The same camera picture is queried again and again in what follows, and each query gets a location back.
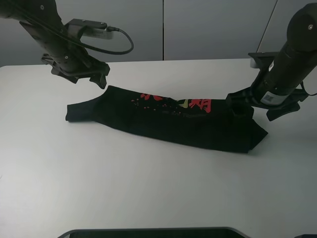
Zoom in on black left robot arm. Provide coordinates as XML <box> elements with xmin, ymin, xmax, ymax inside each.
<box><xmin>0</xmin><ymin>0</ymin><xmax>110</xmax><ymax>89</ymax></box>

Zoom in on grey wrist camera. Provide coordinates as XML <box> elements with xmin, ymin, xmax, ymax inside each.
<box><xmin>248</xmin><ymin>52</ymin><xmax>278</xmax><ymax>69</ymax></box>
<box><xmin>65</xmin><ymin>19</ymin><xmax>113</xmax><ymax>40</ymax></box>

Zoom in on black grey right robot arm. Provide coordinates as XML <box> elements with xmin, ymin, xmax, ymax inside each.
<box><xmin>226</xmin><ymin>2</ymin><xmax>317</xmax><ymax>121</ymax></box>

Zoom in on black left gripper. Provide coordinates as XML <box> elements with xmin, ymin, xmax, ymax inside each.
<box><xmin>41</xmin><ymin>42</ymin><xmax>110</xmax><ymax>89</ymax></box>

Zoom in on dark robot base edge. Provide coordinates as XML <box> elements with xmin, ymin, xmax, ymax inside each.
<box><xmin>60</xmin><ymin>227</ymin><xmax>247</xmax><ymax>238</ymax></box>

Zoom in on black left camera cable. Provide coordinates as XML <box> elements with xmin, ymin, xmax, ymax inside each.
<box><xmin>19</xmin><ymin>7</ymin><xmax>135</xmax><ymax>56</ymax></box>

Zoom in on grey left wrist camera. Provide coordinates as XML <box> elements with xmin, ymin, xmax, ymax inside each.
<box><xmin>65</xmin><ymin>19</ymin><xmax>113</xmax><ymax>40</ymax></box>

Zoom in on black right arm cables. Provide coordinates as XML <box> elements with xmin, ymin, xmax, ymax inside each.
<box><xmin>298</xmin><ymin>81</ymin><xmax>317</xmax><ymax>97</ymax></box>

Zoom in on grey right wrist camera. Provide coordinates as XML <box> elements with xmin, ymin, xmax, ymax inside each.
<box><xmin>248</xmin><ymin>52</ymin><xmax>278</xmax><ymax>69</ymax></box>

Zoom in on black printed t-shirt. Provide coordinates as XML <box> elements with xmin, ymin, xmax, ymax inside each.
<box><xmin>65</xmin><ymin>86</ymin><xmax>267</xmax><ymax>153</ymax></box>

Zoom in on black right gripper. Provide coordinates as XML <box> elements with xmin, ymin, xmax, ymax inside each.
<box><xmin>226</xmin><ymin>87</ymin><xmax>308</xmax><ymax>121</ymax></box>

